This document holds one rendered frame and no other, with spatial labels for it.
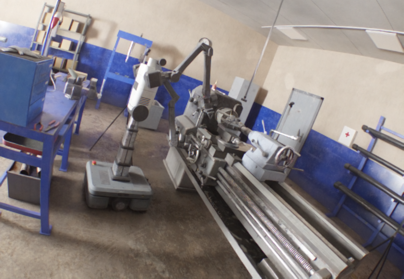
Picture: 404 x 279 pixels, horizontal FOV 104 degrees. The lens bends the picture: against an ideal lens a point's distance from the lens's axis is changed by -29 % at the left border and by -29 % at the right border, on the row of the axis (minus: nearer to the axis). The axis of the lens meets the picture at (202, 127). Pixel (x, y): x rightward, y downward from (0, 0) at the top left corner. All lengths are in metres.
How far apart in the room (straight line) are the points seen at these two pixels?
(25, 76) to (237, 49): 5.95
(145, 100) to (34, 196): 1.32
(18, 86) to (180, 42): 5.03
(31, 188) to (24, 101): 0.91
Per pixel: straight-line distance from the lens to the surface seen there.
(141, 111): 1.95
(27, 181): 2.06
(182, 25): 6.02
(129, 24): 5.80
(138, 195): 2.19
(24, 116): 1.44
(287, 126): 6.01
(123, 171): 2.22
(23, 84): 1.40
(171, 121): 2.06
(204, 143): 2.15
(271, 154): 1.94
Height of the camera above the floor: 1.45
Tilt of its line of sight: 12 degrees down
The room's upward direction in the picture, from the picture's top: 22 degrees clockwise
